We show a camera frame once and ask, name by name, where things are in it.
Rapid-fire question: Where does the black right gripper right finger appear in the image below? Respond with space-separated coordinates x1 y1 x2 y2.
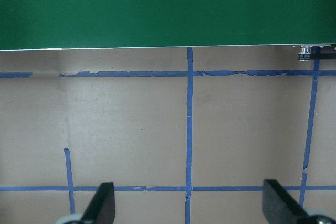
262 179 309 224

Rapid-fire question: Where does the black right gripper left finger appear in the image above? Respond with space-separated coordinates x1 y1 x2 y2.
80 182 116 224

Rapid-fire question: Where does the green conveyor belt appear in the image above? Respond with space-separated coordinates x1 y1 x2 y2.
1 0 335 50

